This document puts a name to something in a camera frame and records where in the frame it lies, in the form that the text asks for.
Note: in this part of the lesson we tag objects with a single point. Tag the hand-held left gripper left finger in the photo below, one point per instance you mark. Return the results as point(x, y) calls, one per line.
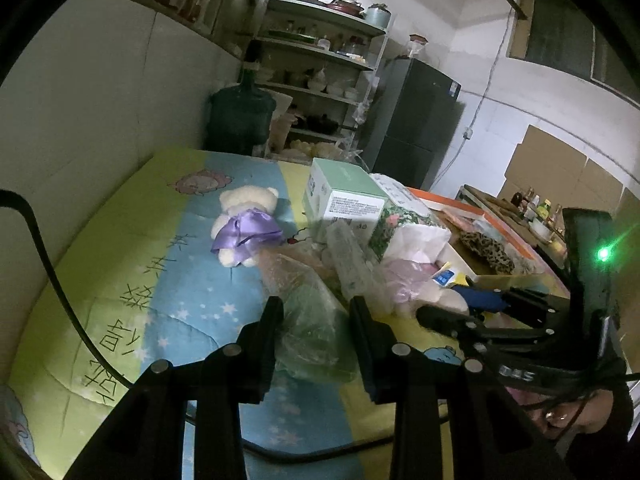
point(267, 355)

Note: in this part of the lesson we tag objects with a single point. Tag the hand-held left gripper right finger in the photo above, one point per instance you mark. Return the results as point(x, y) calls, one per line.
point(367, 355)

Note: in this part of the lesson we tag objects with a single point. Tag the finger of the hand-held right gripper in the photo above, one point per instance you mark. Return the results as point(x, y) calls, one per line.
point(480, 299)
point(445, 322)

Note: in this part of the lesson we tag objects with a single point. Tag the leopard print cloth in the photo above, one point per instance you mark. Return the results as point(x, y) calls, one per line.
point(487, 252)

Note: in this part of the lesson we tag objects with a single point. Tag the green foam pad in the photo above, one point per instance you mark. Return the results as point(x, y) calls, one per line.
point(310, 325)

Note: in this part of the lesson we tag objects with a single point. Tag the cardboard box orange rim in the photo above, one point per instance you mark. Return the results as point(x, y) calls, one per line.
point(530, 260)

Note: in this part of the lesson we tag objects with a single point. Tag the clear plastic pack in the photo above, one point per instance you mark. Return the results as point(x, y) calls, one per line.
point(350, 260)

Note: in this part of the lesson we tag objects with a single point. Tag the cream teddy bear purple bow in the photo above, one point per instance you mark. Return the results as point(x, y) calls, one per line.
point(245, 205)

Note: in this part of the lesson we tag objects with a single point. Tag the person's right forearm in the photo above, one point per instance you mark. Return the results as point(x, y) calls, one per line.
point(620, 410)

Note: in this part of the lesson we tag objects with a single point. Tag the person's right hand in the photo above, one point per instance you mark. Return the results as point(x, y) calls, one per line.
point(570, 415)

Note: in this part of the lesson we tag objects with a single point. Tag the white bowl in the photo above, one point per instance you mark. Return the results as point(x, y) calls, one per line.
point(541, 229)

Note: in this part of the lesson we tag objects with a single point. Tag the row of condiment bottles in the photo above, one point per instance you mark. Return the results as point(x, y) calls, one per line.
point(540, 207)

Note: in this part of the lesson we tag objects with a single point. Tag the kitchen counter wooden top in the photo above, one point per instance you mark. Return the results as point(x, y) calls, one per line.
point(495, 205)

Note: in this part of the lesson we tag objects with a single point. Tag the floral tissue pack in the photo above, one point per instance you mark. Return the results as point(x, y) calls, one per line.
point(405, 220)

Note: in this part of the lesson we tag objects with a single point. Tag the mint green carton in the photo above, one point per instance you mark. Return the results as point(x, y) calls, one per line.
point(345, 185)

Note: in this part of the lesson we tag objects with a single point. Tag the dark grey refrigerator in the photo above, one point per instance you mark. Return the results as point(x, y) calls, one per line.
point(410, 120)

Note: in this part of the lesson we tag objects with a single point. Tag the bag of pale buns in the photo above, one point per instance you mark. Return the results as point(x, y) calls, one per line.
point(315, 149)

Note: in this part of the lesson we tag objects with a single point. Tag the white sack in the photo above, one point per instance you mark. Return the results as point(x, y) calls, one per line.
point(281, 120)

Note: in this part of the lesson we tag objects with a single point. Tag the large blue water jug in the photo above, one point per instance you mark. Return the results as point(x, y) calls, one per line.
point(240, 120)

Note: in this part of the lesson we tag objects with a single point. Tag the glass jar red lid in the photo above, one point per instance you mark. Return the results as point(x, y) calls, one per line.
point(417, 47)

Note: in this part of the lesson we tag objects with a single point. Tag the black water pump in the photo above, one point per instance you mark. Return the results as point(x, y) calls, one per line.
point(251, 60)

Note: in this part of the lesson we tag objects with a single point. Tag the teal pot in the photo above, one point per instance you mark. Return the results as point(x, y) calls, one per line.
point(377, 16)

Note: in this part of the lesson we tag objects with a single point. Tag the stack of red bowls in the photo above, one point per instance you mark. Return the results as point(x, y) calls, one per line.
point(346, 6)

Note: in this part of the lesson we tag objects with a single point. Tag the white shelf rack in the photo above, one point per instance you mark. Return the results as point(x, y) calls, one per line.
point(320, 17)

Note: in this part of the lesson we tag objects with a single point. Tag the cardboard sheets on wall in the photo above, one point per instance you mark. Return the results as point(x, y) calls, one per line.
point(550, 160)

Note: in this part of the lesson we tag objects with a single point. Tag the high wall window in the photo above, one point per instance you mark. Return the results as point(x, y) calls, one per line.
point(560, 40)

